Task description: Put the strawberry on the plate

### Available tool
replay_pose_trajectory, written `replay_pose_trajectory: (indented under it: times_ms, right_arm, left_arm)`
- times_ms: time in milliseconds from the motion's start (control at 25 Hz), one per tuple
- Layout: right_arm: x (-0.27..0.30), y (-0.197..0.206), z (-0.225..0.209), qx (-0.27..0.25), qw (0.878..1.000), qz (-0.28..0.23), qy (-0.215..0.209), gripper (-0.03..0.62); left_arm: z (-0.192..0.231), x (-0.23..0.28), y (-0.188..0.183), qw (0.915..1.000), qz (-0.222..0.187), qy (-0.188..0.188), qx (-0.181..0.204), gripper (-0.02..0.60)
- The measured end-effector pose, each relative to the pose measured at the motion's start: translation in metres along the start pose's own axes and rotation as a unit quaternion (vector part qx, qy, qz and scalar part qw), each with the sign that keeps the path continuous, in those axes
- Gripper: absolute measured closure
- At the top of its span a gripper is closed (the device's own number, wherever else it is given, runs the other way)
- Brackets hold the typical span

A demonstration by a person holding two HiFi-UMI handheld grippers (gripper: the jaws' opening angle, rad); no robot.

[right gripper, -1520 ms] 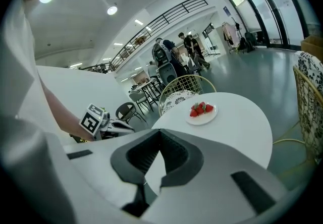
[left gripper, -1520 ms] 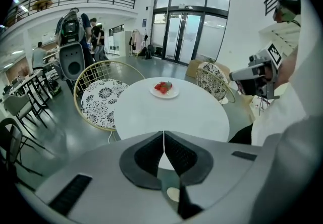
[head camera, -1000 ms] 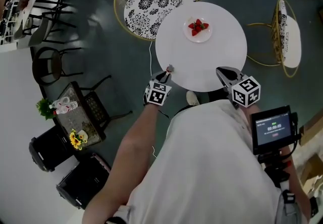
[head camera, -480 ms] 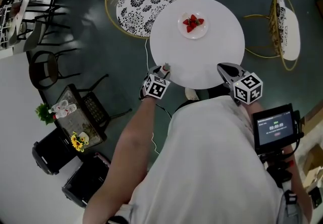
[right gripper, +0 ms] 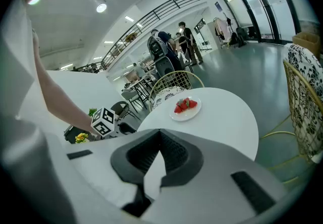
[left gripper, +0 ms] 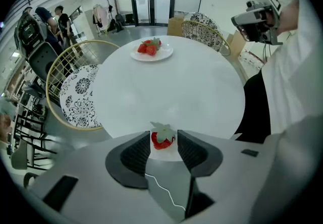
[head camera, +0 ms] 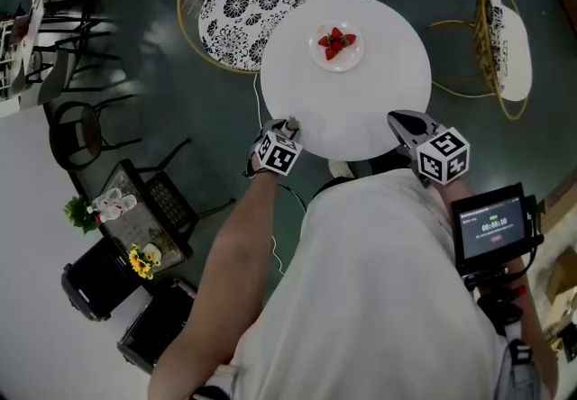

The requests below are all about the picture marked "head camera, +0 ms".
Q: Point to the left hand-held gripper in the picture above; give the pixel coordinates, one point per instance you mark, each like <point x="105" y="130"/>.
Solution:
<point x="279" y="154"/>

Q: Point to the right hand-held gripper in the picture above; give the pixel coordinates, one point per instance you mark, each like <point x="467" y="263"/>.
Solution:
<point x="444" y="157"/>

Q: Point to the red strawberry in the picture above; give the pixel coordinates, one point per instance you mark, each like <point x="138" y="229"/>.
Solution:
<point x="350" y="39"/>
<point x="323" y="41"/>
<point x="336" y="33"/>
<point x="331" y="54"/>

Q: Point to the white plate with strawberries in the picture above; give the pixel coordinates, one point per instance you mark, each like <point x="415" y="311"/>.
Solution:
<point x="347" y="62"/>

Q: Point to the person's left forearm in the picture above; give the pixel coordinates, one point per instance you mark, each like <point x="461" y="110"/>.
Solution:
<point x="243" y="218"/>

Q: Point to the round white table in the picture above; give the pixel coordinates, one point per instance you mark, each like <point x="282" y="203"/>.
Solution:
<point x="351" y="110"/>

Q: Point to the person's white shoe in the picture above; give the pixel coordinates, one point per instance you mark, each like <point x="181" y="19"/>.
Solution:
<point x="340" y="168"/>

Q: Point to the floral seat cushion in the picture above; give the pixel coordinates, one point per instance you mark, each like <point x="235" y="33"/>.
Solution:
<point x="239" y="15"/>
<point x="514" y="60"/>

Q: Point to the black monitor rig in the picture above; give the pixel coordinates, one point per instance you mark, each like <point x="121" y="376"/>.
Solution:
<point x="491" y="227"/>

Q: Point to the person's white shirt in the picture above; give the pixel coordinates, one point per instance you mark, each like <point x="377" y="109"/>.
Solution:
<point x="369" y="299"/>

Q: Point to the dark glass side table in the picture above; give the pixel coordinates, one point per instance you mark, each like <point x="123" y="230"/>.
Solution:
<point x="135" y="222"/>

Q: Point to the clear water bottle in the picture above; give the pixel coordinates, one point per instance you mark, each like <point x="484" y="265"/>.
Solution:
<point x="121" y="208"/>
<point x="110" y="196"/>

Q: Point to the sunflower pot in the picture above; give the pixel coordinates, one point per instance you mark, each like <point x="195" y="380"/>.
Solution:
<point x="143" y="260"/>

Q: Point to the black round-back chair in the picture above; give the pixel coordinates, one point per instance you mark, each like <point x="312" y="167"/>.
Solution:
<point x="85" y="137"/>

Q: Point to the green potted plant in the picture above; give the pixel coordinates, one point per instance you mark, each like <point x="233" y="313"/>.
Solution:
<point x="81" y="213"/>

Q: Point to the grey chair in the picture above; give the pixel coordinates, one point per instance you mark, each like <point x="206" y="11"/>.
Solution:
<point x="56" y="78"/>

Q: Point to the black storage crate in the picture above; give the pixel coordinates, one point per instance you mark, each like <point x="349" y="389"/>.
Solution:
<point x="97" y="276"/>
<point x="158" y="326"/>

